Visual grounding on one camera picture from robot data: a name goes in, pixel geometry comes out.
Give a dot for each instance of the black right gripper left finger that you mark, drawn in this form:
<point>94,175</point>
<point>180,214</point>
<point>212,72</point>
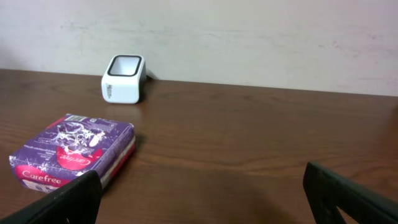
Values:
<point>76,202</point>

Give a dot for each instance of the white barcode scanner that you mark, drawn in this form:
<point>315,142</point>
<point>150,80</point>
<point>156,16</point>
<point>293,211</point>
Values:
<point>124,79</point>

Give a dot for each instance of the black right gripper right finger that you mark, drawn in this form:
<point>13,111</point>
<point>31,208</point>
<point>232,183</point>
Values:
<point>329,193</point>

